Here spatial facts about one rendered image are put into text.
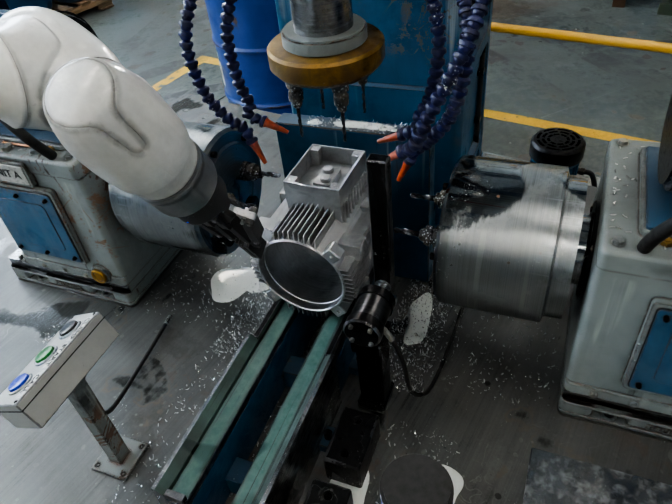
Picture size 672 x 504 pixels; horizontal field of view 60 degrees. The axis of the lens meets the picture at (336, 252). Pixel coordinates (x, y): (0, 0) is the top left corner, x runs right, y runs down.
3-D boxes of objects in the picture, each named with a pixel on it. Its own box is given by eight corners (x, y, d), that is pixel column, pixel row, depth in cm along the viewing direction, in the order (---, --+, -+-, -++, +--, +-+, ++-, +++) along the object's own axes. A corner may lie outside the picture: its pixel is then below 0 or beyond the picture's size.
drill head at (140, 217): (149, 186, 140) (113, 89, 124) (287, 209, 128) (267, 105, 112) (80, 254, 123) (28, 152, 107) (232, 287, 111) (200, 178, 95)
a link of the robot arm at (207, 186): (143, 126, 70) (169, 150, 75) (116, 195, 68) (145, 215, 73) (209, 134, 67) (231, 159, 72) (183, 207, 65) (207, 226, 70)
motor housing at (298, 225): (305, 236, 120) (292, 157, 107) (394, 253, 113) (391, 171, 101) (260, 304, 106) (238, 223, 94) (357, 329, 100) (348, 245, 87)
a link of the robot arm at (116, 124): (222, 156, 65) (157, 97, 71) (145, 71, 51) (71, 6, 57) (154, 225, 65) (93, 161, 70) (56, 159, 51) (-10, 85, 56)
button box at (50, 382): (94, 337, 93) (71, 313, 90) (121, 333, 89) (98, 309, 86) (15, 429, 81) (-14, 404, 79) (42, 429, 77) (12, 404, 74)
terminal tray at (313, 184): (315, 177, 108) (310, 143, 103) (369, 185, 105) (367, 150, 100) (287, 215, 100) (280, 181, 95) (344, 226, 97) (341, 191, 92)
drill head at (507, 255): (420, 231, 118) (421, 120, 102) (644, 268, 105) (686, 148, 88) (383, 321, 101) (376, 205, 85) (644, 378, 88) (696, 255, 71)
